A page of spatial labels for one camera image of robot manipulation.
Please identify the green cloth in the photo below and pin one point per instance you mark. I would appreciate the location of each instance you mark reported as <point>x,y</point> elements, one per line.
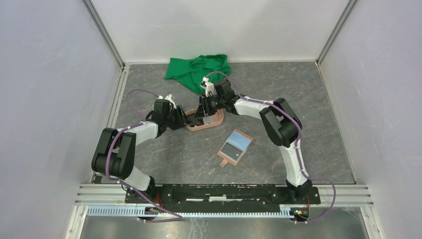
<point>190,72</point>

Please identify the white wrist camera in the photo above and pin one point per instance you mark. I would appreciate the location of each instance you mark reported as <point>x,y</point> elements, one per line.
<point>168,98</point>
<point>208,87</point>

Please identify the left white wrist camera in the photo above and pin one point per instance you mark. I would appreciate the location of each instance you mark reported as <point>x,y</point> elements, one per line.
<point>168,98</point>

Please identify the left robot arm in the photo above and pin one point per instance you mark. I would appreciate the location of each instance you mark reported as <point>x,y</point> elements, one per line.
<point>115,151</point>

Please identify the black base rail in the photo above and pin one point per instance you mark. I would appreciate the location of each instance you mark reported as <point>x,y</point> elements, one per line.
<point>231,198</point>

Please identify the dark credit card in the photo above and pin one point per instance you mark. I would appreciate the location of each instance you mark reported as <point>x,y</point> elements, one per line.
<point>231,152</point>

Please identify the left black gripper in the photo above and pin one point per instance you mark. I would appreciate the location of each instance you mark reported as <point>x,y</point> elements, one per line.
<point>183,119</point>

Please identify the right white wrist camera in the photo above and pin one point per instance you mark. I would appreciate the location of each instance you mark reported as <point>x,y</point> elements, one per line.
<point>208,87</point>

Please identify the brown leather card holder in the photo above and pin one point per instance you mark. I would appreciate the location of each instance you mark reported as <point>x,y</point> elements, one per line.
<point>238,139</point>

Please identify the pink oval tray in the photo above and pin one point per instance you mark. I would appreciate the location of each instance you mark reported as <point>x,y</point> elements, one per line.
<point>208,122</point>

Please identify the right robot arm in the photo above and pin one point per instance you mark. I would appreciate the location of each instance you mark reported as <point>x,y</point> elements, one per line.
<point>279,120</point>

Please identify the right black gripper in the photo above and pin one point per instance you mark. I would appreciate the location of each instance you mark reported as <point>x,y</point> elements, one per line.
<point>200,112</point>

